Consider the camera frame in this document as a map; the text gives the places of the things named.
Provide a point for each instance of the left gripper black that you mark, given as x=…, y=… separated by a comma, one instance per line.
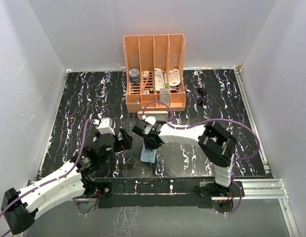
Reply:
x=126, y=140

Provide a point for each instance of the white tube package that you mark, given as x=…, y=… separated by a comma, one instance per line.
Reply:
x=158, y=79

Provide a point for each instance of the grey white small box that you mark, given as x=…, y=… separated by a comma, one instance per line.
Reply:
x=165, y=96

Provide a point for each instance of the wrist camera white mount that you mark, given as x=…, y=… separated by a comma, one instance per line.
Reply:
x=149, y=119
x=104, y=126

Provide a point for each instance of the blue cleaning cloth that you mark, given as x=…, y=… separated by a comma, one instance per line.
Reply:
x=147, y=155

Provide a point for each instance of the small white card box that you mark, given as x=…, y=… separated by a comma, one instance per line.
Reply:
x=146, y=74

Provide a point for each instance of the black sunglasses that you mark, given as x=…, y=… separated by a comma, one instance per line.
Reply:
x=202, y=96

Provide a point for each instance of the red pencil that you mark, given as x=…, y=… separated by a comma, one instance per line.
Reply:
x=146, y=81

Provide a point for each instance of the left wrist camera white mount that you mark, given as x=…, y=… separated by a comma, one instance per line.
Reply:
x=104, y=126

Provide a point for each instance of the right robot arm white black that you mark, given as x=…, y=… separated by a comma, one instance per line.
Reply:
x=217, y=144

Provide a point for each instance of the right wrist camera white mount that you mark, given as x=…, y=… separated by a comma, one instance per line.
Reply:
x=149, y=119

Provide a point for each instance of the blue white round tin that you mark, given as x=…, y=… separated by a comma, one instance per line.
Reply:
x=134, y=76

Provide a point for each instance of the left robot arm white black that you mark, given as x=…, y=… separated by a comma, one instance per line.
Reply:
x=22, y=207

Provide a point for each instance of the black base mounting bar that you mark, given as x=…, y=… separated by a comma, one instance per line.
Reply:
x=160, y=192

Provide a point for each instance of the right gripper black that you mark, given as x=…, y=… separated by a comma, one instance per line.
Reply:
x=149, y=147

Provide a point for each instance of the pink glasses case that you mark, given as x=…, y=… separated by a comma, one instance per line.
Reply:
x=159, y=115

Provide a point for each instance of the orange desk organizer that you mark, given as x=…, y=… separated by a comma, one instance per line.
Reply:
x=145, y=53

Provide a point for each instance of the oval beige tag package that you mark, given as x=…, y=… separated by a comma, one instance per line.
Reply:
x=174, y=77

